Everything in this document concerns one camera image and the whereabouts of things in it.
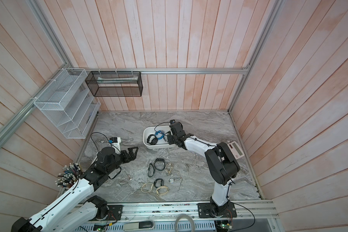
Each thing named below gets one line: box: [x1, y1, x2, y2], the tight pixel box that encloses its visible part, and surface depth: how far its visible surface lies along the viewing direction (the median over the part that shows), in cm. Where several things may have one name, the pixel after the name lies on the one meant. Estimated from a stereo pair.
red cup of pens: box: [55, 162, 82, 188], surface depth 70 cm
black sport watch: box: [146, 134, 159, 146], surface depth 100 cm
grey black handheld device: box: [122, 220, 156, 232], surface depth 69 cm
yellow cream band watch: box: [156, 185, 170, 196], surface depth 81 cm
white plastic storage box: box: [142, 125, 176, 150], surface depth 102 cm
